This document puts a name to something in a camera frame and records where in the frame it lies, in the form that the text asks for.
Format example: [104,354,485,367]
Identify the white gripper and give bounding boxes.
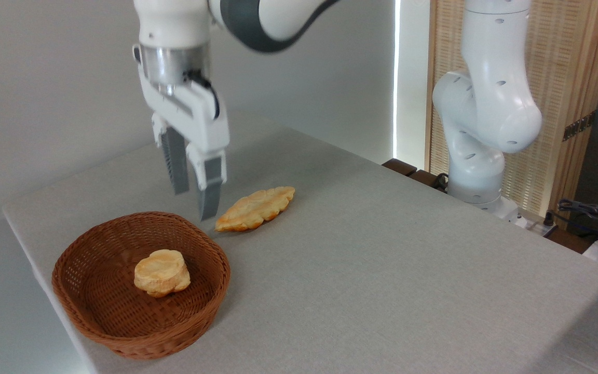
[132,44,231,222]

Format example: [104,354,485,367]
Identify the round thick bread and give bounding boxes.
[133,249,192,299]

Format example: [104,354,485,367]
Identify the long leaf-shaped bread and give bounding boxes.
[214,186,296,233]

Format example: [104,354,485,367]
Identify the brown wicker basket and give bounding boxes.
[51,211,232,360]

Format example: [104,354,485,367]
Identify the dark wooden block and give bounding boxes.
[382,158,418,177]
[408,169,448,191]

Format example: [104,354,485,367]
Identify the grey tablecloth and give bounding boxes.
[2,112,598,374]

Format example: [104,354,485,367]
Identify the wooden slatted screen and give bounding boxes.
[426,0,598,225]

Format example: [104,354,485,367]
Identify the black screen hinge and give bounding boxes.
[562,111,597,142]

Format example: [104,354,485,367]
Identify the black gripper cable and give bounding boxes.
[184,70,221,121]

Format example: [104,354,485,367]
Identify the black cable bundle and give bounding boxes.
[544,193,598,246]

